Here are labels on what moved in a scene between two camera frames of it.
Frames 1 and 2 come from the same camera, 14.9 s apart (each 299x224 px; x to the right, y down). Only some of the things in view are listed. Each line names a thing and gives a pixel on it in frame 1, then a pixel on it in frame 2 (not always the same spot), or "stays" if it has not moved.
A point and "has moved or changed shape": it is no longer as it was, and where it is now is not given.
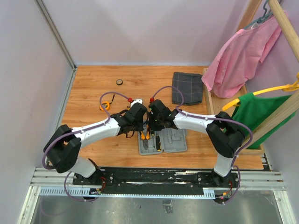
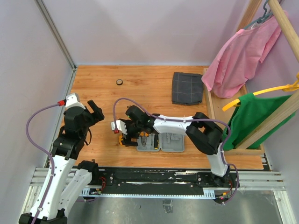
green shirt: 251,110 stays
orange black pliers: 145,139 has moved or changed shape
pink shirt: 246,50 stays
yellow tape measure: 106,105 to 120,139
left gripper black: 140,127 to 97,115
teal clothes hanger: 261,18 stays
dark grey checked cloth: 191,86 stays
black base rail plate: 149,181 stays
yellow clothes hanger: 287,87 stays
